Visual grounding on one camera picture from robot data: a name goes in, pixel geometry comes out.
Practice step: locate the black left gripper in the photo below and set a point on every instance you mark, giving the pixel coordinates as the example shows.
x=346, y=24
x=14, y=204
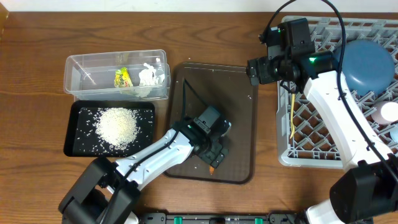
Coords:
x=217, y=158

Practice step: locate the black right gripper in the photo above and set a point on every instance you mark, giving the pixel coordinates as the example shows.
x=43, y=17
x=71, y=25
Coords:
x=260, y=65

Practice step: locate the orange carrot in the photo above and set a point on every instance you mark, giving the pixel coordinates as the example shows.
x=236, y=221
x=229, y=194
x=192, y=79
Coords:
x=211, y=170

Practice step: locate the yellow plastic spoon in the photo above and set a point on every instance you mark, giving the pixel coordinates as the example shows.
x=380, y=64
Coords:
x=292, y=126

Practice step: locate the white tissue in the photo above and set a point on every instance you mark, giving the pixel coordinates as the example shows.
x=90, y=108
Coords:
x=150, y=76

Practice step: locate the dark blue plate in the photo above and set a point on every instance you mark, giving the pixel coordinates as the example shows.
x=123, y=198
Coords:
x=367, y=67

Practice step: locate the yellow snack wrapper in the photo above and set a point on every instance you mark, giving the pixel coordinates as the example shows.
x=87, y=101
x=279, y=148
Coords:
x=122, y=78

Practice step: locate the pink white cup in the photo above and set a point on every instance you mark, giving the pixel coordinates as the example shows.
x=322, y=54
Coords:
x=385, y=113

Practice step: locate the light blue cup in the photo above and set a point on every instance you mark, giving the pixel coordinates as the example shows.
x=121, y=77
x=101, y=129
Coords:
x=394, y=134

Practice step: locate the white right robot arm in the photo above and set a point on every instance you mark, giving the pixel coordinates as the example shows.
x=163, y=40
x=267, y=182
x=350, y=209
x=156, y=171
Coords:
x=368, y=187

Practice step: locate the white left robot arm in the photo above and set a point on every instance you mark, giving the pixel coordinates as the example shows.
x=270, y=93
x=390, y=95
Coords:
x=107, y=192

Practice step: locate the grey dishwasher rack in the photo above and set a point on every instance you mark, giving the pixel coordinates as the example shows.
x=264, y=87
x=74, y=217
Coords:
x=312, y=145

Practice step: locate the brown serving tray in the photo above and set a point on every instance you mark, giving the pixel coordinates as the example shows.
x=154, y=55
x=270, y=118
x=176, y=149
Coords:
x=228, y=89

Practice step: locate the white rice pile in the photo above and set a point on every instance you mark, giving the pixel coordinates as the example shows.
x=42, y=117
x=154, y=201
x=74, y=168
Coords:
x=117, y=126

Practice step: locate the clear plastic bin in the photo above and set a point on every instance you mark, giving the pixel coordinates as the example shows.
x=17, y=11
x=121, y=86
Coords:
x=91, y=76

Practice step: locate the black tray bin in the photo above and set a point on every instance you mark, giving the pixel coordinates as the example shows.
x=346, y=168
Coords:
x=82, y=141

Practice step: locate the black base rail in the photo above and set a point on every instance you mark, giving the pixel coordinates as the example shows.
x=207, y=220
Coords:
x=273, y=218

